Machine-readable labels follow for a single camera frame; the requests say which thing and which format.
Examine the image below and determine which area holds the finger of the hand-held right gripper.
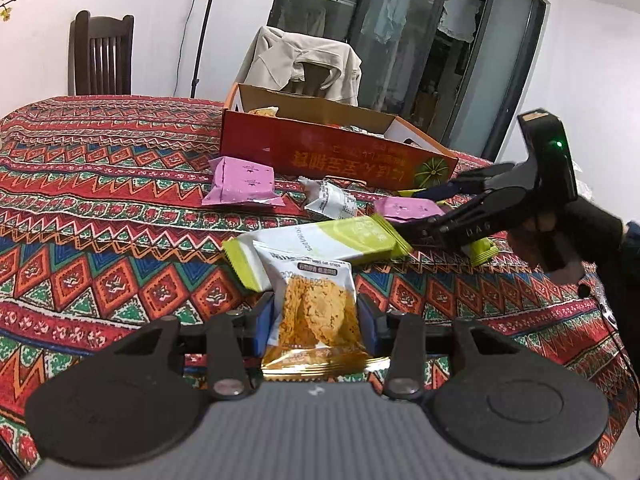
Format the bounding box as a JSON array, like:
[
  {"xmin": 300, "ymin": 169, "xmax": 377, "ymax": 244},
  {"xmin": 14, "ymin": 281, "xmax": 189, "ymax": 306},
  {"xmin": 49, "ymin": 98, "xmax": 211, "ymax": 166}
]
[
  {"xmin": 394, "ymin": 186, "xmax": 540, "ymax": 261},
  {"xmin": 414, "ymin": 161, "xmax": 527, "ymax": 202}
]

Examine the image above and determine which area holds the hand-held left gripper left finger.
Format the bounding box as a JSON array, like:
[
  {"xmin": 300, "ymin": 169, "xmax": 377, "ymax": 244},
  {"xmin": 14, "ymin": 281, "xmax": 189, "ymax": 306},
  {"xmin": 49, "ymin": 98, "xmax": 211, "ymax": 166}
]
[{"xmin": 117, "ymin": 292, "xmax": 276, "ymax": 402}]

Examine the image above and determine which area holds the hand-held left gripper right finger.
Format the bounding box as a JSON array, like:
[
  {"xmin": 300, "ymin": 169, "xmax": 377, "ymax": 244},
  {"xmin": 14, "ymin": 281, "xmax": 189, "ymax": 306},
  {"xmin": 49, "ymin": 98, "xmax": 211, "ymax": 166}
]
[{"xmin": 357, "ymin": 294, "xmax": 522, "ymax": 402}]

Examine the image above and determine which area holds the pink snack packet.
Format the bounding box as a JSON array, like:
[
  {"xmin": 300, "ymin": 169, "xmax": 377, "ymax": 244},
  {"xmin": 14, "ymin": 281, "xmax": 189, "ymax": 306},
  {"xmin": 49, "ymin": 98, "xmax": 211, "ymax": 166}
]
[
  {"xmin": 201, "ymin": 156, "xmax": 286, "ymax": 208},
  {"xmin": 374, "ymin": 197, "xmax": 451, "ymax": 224}
]

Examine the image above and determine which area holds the white green wafer packet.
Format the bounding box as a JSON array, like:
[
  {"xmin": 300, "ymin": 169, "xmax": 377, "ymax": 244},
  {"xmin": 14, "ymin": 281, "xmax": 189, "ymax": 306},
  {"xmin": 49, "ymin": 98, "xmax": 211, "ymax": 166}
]
[{"xmin": 221, "ymin": 214, "xmax": 413, "ymax": 293}]

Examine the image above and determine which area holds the orange cardboard box pumpkin print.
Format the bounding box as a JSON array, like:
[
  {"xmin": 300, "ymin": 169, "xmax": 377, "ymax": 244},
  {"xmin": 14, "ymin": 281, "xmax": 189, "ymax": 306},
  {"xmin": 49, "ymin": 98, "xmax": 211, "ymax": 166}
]
[{"xmin": 220, "ymin": 83, "xmax": 460, "ymax": 197}]

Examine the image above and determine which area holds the person's right hand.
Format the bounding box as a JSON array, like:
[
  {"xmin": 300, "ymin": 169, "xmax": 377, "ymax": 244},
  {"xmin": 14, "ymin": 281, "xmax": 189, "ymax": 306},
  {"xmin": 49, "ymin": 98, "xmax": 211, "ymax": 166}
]
[{"xmin": 507, "ymin": 199, "xmax": 627, "ymax": 286}]

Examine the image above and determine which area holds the glass sliding door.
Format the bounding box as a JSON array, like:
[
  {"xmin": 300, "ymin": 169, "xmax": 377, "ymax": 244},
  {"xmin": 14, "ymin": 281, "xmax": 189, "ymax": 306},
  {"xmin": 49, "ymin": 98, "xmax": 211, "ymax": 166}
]
[{"xmin": 267, "ymin": 0, "xmax": 548, "ymax": 161}]

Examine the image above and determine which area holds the dark wooden chair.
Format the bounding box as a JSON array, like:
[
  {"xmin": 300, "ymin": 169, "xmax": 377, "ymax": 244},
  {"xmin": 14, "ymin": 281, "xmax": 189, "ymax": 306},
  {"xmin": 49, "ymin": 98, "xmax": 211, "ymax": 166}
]
[
  {"xmin": 68, "ymin": 10, "xmax": 135, "ymax": 96},
  {"xmin": 292, "ymin": 61, "xmax": 333, "ymax": 96}
]

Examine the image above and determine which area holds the beige jacket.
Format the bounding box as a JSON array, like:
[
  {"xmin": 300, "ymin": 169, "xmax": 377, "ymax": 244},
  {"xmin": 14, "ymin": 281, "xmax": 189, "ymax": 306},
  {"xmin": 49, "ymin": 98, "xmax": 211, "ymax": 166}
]
[{"xmin": 235, "ymin": 26, "xmax": 362, "ymax": 107}]

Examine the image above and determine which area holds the black light stand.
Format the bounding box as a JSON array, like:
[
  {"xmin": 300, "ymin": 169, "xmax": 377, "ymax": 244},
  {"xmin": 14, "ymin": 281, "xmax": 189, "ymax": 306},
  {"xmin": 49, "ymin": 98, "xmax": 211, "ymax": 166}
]
[{"xmin": 190, "ymin": 0, "xmax": 224, "ymax": 99}]

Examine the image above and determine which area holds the black hanging cable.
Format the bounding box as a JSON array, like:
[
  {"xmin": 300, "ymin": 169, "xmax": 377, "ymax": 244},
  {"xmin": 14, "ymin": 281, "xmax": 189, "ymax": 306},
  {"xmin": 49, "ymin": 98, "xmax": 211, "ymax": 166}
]
[{"xmin": 176, "ymin": 0, "xmax": 202, "ymax": 97}]

